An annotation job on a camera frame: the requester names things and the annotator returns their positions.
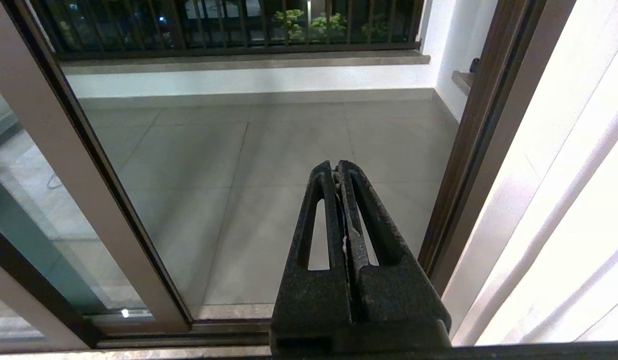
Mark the dark brown door frame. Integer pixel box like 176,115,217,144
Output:
418,0,577,296

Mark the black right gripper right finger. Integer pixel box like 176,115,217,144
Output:
335,159,453,351

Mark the metal floor door track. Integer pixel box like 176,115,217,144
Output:
94,302,274,351

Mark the brown framed fixed glass panel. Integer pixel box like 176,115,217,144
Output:
0,170,104,351

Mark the stone window sill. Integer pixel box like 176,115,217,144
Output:
451,70,477,97

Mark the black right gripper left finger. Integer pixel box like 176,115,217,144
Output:
270,160,352,357

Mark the brown framed sliding glass door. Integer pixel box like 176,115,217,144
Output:
0,0,194,336

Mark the black balcony railing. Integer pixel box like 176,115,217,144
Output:
29,0,427,61

